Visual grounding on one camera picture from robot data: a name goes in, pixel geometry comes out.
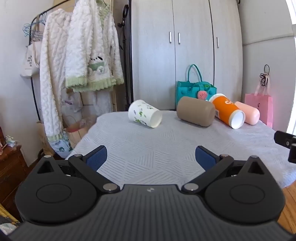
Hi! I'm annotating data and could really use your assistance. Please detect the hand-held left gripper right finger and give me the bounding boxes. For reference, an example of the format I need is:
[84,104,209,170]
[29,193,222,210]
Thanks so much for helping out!
[181,146,267,194]

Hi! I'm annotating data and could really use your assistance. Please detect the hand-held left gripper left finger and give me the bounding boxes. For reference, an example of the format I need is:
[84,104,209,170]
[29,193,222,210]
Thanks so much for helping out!
[31,146,121,194]

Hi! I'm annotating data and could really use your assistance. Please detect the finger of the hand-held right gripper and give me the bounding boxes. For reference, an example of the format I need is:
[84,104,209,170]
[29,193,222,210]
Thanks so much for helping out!
[274,130,296,164]

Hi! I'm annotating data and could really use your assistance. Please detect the pink cup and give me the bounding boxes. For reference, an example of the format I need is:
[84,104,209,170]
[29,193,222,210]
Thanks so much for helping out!
[235,101,260,125]

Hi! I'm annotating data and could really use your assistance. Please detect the brown cup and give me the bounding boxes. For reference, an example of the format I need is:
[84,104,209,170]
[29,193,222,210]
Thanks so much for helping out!
[176,96,216,127]

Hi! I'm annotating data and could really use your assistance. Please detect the orange paper cup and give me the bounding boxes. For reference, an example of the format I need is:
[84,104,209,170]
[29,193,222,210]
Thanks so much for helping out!
[209,93,246,129]

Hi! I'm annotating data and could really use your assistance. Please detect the white green-print paper cup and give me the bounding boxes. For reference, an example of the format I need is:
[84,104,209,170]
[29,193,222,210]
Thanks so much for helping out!
[128,100,163,128]

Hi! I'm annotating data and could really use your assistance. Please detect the pink gift bag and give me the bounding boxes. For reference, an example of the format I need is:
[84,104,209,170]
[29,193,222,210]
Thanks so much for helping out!
[245,82,273,129]

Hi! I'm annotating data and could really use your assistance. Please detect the white quilted bedspread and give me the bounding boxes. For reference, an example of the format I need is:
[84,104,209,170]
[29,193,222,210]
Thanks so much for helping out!
[65,110,296,189]

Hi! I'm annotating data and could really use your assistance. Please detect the teal felt handbag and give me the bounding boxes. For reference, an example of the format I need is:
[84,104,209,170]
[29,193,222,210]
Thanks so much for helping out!
[177,64,217,107]

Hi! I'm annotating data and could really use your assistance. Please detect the black clothes rack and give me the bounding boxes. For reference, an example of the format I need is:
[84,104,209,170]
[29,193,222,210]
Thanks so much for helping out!
[28,0,77,160]

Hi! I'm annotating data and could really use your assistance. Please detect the dark wooden dresser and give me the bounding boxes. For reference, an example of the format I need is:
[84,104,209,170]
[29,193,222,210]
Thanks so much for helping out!
[0,144,31,221]

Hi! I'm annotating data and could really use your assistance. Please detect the white fleece robe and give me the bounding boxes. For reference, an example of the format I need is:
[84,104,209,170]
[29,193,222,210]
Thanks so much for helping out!
[39,8,78,158]

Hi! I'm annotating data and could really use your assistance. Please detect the light wooden wardrobe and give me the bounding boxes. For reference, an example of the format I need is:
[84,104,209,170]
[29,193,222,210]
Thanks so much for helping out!
[128,0,244,112]

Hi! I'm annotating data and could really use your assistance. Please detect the white canvas tote bag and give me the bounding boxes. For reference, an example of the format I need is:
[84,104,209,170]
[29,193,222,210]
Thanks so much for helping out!
[20,23,43,78]

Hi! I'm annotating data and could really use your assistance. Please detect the white fleece jacket green trim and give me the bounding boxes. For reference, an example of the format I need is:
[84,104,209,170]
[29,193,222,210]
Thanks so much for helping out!
[65,0,125,93]

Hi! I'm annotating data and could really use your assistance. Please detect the black hair tie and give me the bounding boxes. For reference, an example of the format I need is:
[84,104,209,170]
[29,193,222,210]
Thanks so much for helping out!
[259,65,271,88]

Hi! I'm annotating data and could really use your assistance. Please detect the black ring light stand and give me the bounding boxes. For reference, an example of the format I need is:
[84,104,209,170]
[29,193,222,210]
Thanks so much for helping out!
[117,5,130,112]

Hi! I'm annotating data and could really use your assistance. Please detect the blue wire hangers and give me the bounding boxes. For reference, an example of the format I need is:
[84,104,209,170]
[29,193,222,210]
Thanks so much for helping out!
[23,13,47,42]

